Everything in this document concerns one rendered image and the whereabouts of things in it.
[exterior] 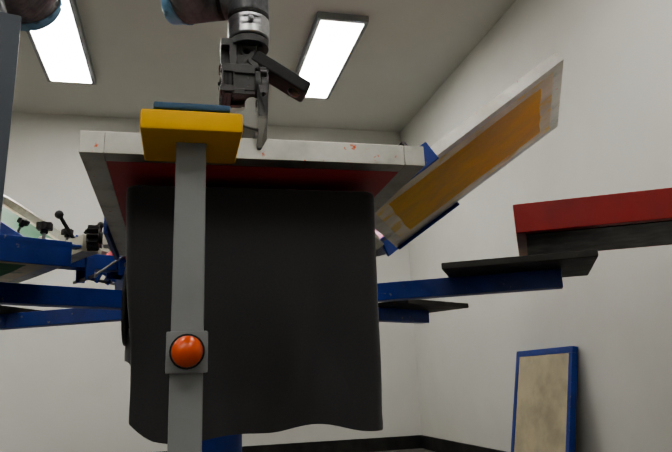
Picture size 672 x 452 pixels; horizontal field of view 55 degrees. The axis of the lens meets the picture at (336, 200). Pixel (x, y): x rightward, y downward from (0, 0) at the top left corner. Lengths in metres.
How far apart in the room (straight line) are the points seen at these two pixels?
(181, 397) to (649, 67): 2.94
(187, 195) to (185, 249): 0.07
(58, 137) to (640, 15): 4.73
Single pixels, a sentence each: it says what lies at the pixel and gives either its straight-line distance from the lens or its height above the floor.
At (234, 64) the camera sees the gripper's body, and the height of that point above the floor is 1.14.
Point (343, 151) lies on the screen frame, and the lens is 1.13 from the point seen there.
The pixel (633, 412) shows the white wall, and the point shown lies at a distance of 3.55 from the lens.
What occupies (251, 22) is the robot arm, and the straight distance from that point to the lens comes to 1.19.
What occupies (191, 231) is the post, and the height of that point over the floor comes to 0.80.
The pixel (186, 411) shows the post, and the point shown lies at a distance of 0.83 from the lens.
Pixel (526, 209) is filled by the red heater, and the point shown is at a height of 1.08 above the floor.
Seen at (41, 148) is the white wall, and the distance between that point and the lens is 6.23.
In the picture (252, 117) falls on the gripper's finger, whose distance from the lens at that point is 1.11.
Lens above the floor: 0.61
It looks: 16 degrees up
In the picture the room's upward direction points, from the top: 2 degrees counter-clockwise
